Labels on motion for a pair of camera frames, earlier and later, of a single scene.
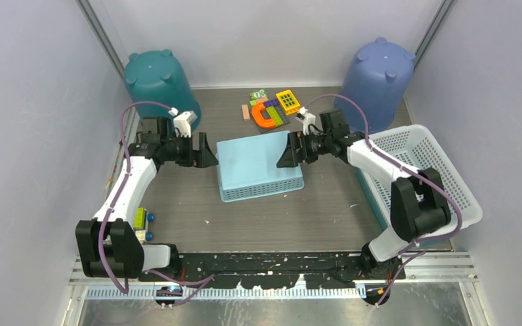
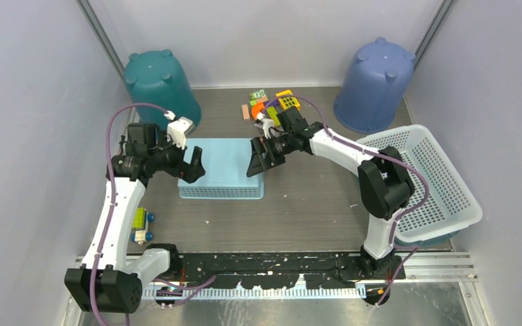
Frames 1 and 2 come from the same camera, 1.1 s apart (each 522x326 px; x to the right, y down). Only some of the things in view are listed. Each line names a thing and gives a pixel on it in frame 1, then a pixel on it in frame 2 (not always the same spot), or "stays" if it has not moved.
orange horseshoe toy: x=258 y=118 stays
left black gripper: x=200 y=158 -> x=189 y=172
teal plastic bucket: x=159 y=77 stays
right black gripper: x=291 y=157 -> x=259 y=162
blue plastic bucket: x=378 y=81 stays
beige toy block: x=245 y=111 stays
